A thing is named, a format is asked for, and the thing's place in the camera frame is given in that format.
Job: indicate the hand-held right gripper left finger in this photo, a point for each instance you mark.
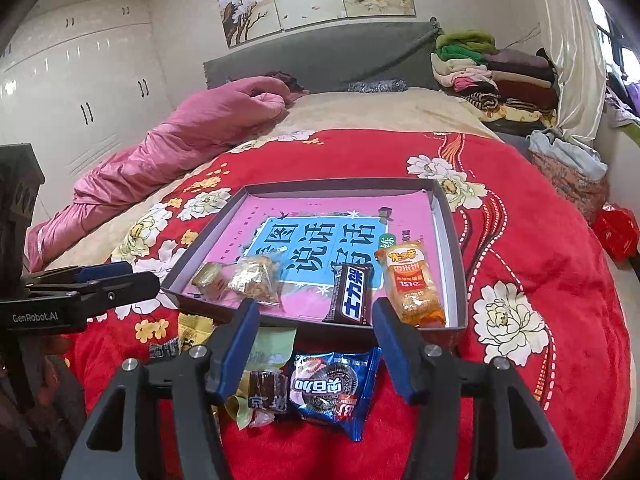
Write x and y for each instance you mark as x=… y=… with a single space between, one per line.
x=235 y=350

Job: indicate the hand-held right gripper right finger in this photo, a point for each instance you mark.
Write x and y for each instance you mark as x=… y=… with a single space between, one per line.
x=395 y=355

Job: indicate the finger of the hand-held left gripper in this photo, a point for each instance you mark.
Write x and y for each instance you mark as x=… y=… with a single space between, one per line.
x=130 y=292
x=105 y=272

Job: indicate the pale green snack packet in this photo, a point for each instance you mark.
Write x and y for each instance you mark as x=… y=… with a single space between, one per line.
x=272 y=352

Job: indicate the yellow cartoon snack packet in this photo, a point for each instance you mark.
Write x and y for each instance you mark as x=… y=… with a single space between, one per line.
x=195 y=332

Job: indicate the brown cake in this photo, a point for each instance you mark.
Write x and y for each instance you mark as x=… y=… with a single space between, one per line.
x=270 y=390

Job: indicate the orange rice cracker packet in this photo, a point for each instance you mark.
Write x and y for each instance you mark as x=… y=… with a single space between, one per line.
x=412 y=285

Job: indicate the clear bag of brown snack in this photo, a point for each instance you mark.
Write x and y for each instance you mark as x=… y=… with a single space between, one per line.
x=255 y=280

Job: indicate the blue cookie packet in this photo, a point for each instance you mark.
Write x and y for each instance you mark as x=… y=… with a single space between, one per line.
x=330 y=390

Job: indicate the small clear cake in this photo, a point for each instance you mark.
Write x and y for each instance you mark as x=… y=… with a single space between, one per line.
x=210 y=277

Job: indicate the dark chocolate bar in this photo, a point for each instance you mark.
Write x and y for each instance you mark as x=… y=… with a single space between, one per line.
x=350 y=292

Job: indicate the grey box tray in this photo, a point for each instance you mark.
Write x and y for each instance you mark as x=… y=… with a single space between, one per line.
x=450 y=260

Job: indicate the pink quilt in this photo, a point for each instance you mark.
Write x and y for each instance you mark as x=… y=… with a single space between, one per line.
x=165 y=160

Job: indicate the pink and blue book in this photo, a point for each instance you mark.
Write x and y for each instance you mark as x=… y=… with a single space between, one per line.
x=250 y=215

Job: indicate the red floral blanket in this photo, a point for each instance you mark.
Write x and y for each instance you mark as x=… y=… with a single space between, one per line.
x=525 y=240

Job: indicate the white wardrobe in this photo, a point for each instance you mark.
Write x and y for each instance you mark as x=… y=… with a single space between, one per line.
x=75 y=70

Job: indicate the pink floral cloth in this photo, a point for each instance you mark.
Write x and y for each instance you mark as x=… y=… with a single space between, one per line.
x=570 y=195

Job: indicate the beige bedsheet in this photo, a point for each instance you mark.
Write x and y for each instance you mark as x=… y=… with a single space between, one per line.
x=375 y=110

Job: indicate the red bag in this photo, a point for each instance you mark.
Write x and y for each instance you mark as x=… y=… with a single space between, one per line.
x=620 y=232

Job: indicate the pale blue clothes heap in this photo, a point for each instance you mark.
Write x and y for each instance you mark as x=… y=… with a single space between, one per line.
x=565 y=152

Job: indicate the dark patterned cloth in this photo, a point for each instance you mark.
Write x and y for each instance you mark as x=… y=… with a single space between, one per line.
x=377 y=86

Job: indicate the stack of folded clothes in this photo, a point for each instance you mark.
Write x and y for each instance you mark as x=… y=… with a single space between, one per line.
x=495 y=80

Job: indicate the grey headboard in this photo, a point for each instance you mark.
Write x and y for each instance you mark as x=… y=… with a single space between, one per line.
x=325 y=60

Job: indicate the clothes on windowsill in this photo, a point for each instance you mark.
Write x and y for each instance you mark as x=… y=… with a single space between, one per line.
x=622 y=105

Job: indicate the cream curtain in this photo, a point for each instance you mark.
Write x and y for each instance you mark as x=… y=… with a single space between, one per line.
x=570 y=50

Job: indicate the barred window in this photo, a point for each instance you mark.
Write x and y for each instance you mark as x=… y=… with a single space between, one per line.
x=615 y=35

